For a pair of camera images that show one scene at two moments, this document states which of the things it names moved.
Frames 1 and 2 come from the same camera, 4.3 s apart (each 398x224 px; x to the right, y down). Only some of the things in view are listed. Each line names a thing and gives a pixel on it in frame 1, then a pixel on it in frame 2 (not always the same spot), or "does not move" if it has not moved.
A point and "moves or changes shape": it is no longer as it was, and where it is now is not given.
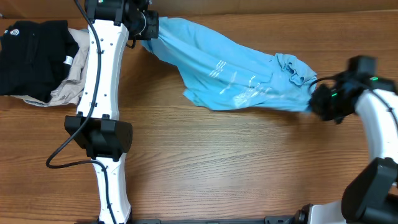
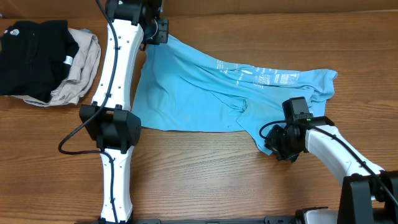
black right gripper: (321, 101) -> (277, 148)
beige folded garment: (68, 92) does not move
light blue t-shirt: (219, 74) moves or changes shape
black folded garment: (35, 57) does not move
